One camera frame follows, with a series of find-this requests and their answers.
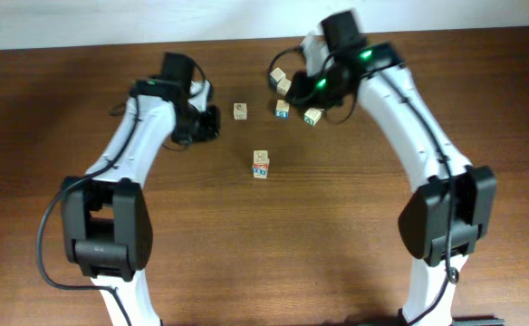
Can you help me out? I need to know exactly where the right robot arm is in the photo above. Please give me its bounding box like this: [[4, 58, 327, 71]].
[[285, 11, 496, 325]]

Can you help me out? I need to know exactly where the wooden block red letter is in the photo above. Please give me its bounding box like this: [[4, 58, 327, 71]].
[[276, 78, 292, 96]]

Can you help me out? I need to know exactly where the wooden block blue side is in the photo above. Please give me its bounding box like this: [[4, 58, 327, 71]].
[[253, 168, 268, 179], [268, 67, 286, 88]]

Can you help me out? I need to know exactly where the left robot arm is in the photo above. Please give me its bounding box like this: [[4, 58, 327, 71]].
[[56, 53, 220, 325]]

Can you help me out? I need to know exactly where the lone wooden block red drawing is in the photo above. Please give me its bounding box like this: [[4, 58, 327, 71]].
[[233, 103, 247, 120]]

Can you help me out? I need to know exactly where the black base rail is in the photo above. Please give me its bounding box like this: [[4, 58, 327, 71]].
[[451, 317, 505, 326]]

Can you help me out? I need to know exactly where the wooden block shell drawing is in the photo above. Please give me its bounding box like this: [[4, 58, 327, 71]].
[[254, 150, 270, 164]]

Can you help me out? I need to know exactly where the wooden block blue front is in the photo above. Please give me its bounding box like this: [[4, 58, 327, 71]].
[[275, 100, 290, 119]]

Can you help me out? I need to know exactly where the wooden block teal letter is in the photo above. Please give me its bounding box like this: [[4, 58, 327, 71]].
[[303, 108, 322, 126]]

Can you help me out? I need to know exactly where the wooden block red U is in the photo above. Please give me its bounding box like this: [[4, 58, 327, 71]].
[[253, 163, 270, 170]]

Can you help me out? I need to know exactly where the wooden block blue side top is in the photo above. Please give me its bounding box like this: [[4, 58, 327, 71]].
[[268, 67, 286, 88]]

